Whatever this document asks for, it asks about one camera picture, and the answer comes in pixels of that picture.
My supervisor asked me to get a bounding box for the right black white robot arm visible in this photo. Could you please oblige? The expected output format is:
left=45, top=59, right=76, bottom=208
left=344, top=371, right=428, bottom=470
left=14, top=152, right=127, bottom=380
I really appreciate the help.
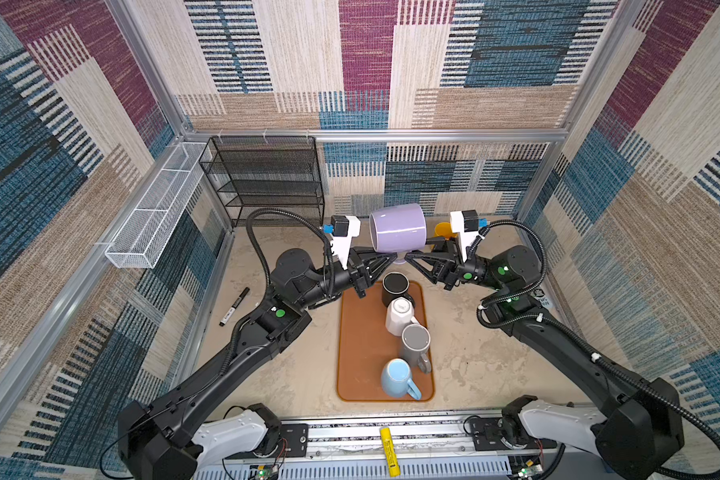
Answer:
left=405, top=219, right=720, bottom=479

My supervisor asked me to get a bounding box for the purple mug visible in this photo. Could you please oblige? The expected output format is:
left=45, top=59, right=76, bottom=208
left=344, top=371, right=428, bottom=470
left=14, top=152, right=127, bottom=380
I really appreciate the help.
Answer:
left=369, top=203, right=427, bottom=253

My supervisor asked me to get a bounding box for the white mesh basket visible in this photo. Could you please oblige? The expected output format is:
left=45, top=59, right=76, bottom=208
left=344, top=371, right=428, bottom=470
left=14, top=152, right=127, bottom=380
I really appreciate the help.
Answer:
left=105, top=142, right=205, bottom=269

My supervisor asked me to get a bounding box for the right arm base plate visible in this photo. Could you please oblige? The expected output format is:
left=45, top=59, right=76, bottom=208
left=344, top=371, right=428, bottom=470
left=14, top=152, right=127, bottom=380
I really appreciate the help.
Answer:
left=465, top=416, right=510, bottom=452

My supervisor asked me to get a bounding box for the yellow mug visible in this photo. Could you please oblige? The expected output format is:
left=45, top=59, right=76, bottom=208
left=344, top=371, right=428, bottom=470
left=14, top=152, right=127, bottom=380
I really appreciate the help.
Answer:
left=434, top=222, right=454, bottom=239

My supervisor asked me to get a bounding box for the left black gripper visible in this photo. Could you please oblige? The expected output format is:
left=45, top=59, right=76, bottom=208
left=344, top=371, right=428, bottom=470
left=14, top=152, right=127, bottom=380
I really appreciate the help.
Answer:
left=293, top=249, right=392, bottom=314

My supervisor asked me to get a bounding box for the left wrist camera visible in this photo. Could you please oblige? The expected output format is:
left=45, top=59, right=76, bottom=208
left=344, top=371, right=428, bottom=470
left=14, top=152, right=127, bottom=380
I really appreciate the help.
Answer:
left=323, top=215, right=361, bottom=270

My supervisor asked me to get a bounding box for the white mug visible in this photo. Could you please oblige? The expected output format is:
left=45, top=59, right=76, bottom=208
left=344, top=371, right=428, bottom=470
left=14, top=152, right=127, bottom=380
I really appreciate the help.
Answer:
left=385, top=297, right=418, bottom=337

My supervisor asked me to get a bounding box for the black wire shelf rack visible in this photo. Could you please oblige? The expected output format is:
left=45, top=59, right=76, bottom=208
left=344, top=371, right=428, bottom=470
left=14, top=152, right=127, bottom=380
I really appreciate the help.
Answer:
left=199, top=136, right=325, bottom=226

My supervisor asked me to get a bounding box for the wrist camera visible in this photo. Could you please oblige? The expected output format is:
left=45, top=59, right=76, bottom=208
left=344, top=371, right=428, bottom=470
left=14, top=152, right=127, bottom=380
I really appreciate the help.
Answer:
left=323, top=215, right=361, bottom=270
left=449, top=210, right=489, bottom=262

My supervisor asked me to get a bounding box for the yellow marker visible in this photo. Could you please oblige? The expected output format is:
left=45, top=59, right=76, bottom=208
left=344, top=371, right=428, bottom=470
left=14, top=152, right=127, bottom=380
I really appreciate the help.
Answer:
left=380, top=427, right=401, bottom=478

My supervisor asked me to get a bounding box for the light blue mug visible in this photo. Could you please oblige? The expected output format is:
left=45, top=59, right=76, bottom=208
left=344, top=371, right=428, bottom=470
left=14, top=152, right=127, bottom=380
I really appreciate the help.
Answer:
left=381, top=358, right=422, bottom=401

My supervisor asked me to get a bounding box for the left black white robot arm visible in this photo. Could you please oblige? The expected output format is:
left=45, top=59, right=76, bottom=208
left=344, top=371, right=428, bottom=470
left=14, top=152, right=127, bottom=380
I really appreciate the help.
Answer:
left=114, top=208, right=395, bottom=479

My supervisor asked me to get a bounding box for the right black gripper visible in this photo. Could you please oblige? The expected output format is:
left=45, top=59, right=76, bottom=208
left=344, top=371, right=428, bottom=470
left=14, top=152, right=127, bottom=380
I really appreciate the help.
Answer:
left=404, top=235, right=503, bottom=292

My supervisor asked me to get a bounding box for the black mug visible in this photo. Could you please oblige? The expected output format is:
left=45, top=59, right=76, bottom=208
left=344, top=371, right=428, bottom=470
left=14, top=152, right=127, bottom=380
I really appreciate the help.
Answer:
left=382, top=272, right=415, bottom=308

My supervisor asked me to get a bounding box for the grey mug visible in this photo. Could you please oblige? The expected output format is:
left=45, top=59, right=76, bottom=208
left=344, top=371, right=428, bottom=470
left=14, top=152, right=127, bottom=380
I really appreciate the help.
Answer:
left=399, top=324, right=432, bottom=374

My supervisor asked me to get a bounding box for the brown plastic tray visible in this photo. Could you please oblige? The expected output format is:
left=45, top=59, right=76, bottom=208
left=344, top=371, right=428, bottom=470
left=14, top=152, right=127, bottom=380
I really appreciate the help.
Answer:
left=336, top=284, right=400, bottom=402

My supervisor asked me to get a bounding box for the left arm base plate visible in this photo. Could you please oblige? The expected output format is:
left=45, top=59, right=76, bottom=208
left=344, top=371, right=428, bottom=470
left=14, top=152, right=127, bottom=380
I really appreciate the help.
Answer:
left=272, top=423, right=309, bottom=459

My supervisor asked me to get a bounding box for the black marker pen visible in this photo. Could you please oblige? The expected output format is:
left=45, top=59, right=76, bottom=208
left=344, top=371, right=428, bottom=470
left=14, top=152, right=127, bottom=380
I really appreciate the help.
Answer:
left=219, top=287, right=250, bottom=327

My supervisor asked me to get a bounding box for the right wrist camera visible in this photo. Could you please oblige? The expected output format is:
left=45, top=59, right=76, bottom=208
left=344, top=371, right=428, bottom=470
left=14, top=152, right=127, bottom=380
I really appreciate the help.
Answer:
left=449, top=210, right=489, bottom=262

